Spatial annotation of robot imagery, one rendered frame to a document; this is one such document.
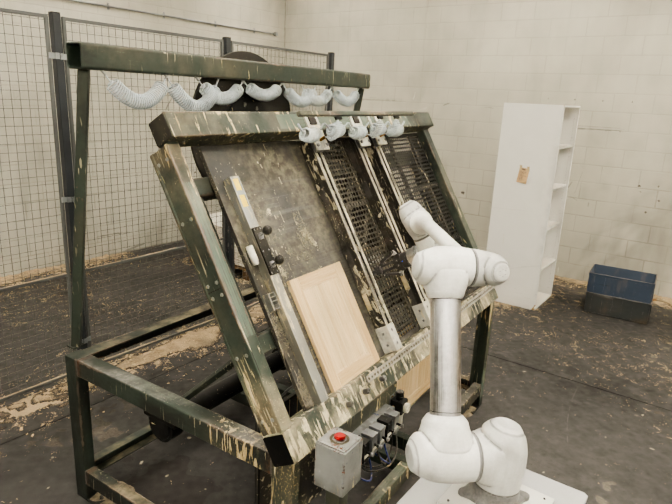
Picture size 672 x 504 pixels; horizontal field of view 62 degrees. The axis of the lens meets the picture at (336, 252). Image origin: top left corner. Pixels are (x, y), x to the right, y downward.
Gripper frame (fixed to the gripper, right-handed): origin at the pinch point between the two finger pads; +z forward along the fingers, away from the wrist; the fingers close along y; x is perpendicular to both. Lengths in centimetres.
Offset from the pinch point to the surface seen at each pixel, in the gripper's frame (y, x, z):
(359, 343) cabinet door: -26.5, 24.3, 6.8
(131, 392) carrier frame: -8, 89, 83
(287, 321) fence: -4, 64, 5
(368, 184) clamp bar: 43, -31, 4
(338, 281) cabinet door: 2.6, 21.2, 6.7
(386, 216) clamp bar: 23.8, -31.5, 1.6
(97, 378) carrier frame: 3, 89, 105
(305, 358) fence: -20, 63, 4
